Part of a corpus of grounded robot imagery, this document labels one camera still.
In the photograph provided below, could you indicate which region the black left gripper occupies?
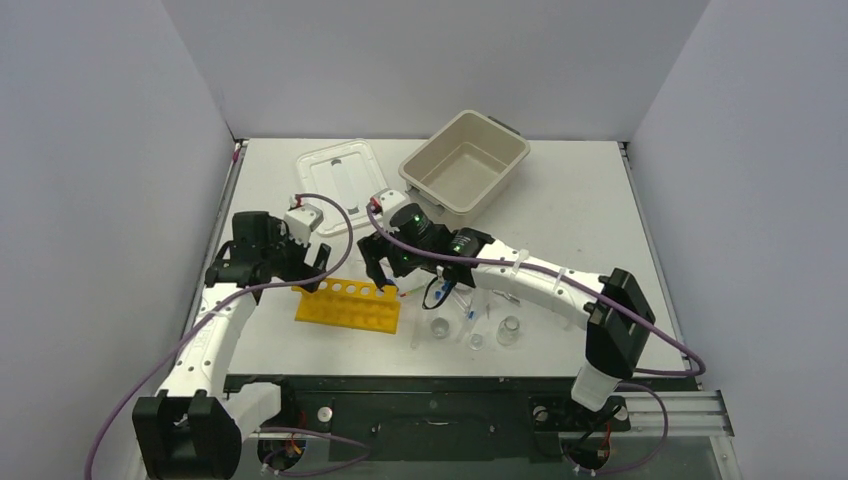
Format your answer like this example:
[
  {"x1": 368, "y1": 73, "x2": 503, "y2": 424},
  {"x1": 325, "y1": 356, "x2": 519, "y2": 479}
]
[{"x1": 261, "y1": 218, "x2": 328, "y2": 292}]

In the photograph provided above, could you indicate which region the yellow test tube rack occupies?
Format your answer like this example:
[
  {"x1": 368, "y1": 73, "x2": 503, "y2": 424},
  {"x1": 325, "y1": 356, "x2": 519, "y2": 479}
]
[{"x1": 292, "y1": 278, "x2": 401, "y2": 334}]

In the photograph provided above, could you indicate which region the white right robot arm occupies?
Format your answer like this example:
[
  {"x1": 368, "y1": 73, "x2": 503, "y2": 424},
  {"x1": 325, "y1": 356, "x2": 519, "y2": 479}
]
[{"x1": 358, "y1": 203, "x2": 655, "y2": 427}]

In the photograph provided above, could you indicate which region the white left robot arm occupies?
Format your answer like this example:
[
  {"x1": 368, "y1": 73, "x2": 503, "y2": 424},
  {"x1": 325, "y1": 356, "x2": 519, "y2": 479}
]
[{"x1": 132, "y1": 205, "x2": 331, "y2": 479}]

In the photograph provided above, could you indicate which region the white bin lid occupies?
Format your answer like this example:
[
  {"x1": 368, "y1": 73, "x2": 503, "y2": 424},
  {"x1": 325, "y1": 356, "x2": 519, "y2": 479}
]
[{"x1": 295, "y1": 139, "x2": 389, "y2": 228}]

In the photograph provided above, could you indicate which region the small glass beaker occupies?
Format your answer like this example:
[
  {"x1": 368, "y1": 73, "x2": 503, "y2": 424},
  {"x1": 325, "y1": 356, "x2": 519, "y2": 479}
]
[{"x1": 430, "y1": 316, "x2": 451, "y2": 340}]

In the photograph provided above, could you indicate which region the beige plastic bin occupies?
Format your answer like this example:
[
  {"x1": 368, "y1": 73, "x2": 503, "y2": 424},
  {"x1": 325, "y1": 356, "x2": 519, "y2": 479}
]
[{"x1": 398, "y1": 110, "x2": 531, "y2": 229}]

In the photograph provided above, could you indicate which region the blue capped test tube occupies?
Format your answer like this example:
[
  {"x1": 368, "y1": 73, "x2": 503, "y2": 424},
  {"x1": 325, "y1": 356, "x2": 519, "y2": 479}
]
[{"x1": 456, "y1": 305, "x2": 477, "y2": 343}]

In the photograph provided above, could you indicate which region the small glass dish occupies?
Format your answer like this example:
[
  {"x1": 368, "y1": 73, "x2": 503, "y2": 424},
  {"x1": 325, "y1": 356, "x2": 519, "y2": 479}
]
[{"x1": 467, "y1": 334, "x2": 485, "y2": 351}]

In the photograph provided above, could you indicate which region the small glass flask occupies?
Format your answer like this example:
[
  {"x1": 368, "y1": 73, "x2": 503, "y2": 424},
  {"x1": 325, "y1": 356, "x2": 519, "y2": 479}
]
[{"x1": 496, "y1": 316, "x2": 521, "y2": 347}]

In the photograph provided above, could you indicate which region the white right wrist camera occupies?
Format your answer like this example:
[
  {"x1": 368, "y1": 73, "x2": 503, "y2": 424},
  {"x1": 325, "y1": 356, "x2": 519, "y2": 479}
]
[{"x1": 367, "y1": 188, "x2": 410, "y2": 231}]

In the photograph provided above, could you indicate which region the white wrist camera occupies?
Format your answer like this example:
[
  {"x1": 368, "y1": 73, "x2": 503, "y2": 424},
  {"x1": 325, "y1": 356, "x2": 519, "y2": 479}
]
[
  {"x1": 367, "y1": 188, "x2": 410, "y2": 231},
  {"x1": 283, "y1": 195, "x2": 324, "y2": 246}
]

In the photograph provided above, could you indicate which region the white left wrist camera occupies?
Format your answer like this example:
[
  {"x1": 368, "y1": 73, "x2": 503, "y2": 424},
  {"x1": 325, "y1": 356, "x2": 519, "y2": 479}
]
[{"x1": 283, "y1": 195, "x2": 324, "y2": 246}]

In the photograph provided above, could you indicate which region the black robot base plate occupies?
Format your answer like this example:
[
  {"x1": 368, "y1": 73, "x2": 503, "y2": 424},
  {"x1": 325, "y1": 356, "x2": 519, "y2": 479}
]
[{"x1": 224, "y1": 374, "x2": 696, "y2": 473}]

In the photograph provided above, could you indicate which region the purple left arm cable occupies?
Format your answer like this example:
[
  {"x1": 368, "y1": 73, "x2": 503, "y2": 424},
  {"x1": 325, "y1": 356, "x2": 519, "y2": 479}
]
[{"x1": 83, "y1": 193, "x2": 356, "y2": 480}]

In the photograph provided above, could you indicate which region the aluminium rail frame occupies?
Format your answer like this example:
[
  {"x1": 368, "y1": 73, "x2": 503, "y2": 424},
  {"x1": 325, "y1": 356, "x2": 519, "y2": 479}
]
[{"x1": 132, "y1": 390, "x2": 735, "y2": 480}]

